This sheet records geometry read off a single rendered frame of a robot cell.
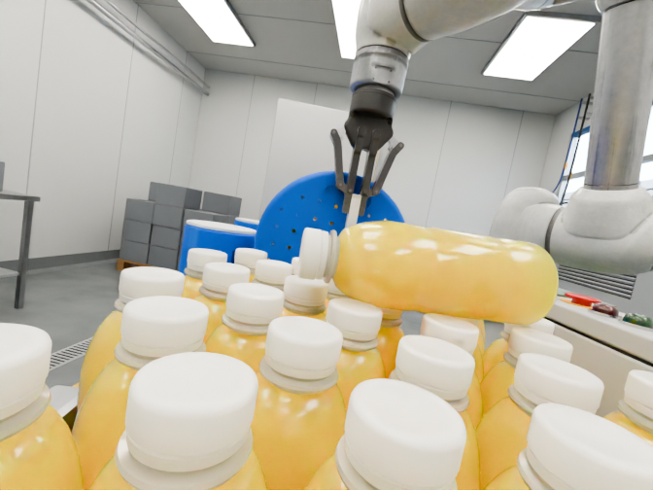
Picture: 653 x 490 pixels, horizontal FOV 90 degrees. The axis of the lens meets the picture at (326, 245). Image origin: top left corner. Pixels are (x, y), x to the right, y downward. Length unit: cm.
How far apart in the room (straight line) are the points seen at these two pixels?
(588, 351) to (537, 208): 68
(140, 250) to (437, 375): 465
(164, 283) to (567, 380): 23
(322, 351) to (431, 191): 581
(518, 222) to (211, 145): 605
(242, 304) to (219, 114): 656
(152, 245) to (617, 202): 442
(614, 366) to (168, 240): 440
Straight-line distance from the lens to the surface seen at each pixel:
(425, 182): 594
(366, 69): 58
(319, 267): 24
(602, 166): 99
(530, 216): 105
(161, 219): 457
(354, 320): 22
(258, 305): 22
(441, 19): 54
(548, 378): 21
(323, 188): 59
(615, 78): 99
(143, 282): 23
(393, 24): 58
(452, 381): 18
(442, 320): 26
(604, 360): 42
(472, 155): 617
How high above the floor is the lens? 115
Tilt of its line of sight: 5 degrees down
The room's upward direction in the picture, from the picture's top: 10 degrees clockwise
